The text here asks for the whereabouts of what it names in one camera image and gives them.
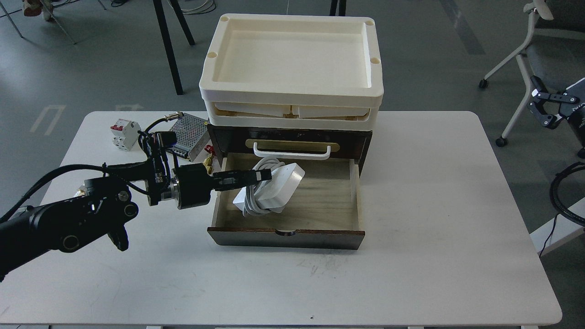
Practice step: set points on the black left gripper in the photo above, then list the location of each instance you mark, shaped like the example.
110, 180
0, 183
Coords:
194, 184

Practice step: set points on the white power strip with cable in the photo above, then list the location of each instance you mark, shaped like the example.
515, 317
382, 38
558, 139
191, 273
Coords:
270, 196

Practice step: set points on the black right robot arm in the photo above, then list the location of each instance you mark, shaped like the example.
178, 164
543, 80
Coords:
571, 107

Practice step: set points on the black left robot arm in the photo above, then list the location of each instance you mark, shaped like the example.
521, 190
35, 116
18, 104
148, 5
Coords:
68, 225

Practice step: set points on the white office chair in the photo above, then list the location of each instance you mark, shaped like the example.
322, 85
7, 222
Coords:
557, 61

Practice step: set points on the metal mesh power supply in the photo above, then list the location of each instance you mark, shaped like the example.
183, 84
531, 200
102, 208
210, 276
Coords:
192, 137

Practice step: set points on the open wooden drawer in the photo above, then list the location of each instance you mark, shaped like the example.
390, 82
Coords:
323, 213

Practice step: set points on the cream plastic stacked trays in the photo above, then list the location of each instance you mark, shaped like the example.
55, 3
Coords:
295, 72

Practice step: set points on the white red circuit breaker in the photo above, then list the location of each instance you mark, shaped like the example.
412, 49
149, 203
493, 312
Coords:
125, 134

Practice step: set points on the silver white pipe fitting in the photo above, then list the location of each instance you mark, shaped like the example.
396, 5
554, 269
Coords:
81, 191

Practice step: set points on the white drawer handle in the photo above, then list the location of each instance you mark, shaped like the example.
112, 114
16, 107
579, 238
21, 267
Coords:
291, 155

